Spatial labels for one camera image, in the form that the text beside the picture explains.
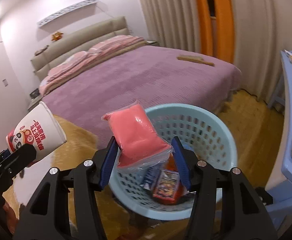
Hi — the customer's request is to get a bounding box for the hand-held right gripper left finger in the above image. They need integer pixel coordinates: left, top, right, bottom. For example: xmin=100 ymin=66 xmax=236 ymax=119
xmin=12 ymin=135 xmax=119 ymax=240

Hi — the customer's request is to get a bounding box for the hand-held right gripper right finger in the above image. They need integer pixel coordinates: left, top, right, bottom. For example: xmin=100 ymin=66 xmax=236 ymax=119
xmin=171 ymin=136 xmax=279 ymax=240

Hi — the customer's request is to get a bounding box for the red printed box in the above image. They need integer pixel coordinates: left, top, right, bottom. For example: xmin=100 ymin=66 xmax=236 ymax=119
xmin=152 ymin=169 xmax=182 ymax=205

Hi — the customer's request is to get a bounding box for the white paper cup red print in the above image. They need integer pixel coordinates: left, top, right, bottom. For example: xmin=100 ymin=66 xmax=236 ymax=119
xmin=6 ymin=101 xmax=67 ymax=167

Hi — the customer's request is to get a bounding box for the blue and white packet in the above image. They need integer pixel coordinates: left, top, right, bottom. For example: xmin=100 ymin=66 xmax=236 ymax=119
xmin=143 ymin=166 xmax=163 ymax=189

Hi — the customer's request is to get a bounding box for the light blue plastic basket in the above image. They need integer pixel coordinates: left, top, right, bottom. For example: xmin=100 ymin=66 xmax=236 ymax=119
xmin=108 ymin=103 xmax=238 ymax=221

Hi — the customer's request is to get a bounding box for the pink cloth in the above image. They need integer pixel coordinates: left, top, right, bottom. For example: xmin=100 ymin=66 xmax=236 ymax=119
xmin=101 ymin=100 xmax=174 ymax=173

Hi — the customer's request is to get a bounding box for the yellow plush blanket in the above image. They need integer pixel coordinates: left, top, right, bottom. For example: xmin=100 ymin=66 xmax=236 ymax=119
xmin=0 ymin=115 xmax=141 ymax=240

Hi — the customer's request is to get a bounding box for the beige nightstand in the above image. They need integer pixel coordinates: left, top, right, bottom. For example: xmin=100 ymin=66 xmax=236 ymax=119
xmin=27 ymin=96 xmax=42 ymax=112

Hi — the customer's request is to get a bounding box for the purple bed blanket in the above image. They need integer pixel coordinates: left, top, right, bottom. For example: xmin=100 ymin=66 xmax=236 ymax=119
xmin=39 ymin=44 xmax=242 ymax=150

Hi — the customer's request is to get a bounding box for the wooden brush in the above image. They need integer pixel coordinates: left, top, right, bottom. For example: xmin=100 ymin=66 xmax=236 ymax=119
xmin=177 ymin=54 xmax=216 ymax=67

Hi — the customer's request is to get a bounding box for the pink pillow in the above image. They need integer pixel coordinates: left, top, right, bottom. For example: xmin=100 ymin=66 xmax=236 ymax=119
xmin=68 ymin=51 xmax=93 ymax=63
xmin=87 ymin=35 xmax=138 ymax=53

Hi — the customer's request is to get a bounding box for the orange plush toy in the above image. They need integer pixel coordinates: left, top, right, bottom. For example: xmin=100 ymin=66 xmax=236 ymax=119
xmin=51 ymin=31 xmax=64 ymax=42

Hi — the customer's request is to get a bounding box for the beige upholstered bed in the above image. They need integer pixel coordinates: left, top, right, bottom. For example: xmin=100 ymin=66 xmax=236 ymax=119
xmin=30 ymin=16 xmax=242 ymax=150

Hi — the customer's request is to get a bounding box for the orange curtain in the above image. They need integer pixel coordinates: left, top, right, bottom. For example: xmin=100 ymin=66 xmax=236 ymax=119
xmin=210 ymin=0 xmax=235 ymax=64
xmin=191 ymin=0 xmax=214 ymax=57

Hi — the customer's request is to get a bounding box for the beige curtain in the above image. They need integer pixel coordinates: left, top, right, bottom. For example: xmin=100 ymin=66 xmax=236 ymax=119
xmin=133 ymin=0 xmax=199 ymax=55
xmin=227 ymin=0 xmax=292 ymax=103

